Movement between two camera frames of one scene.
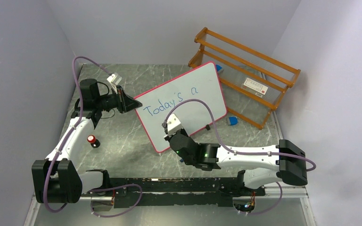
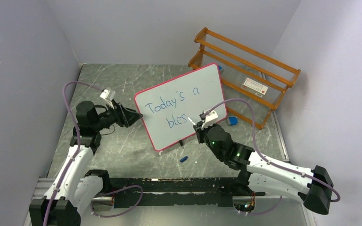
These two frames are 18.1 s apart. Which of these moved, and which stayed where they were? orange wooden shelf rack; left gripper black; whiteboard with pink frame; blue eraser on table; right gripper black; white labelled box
Moved: left gripper black; right gripper black
Stayed: whiteboard with pink frame; orange wooden shelf rack; blue eraser on table; white labelled box
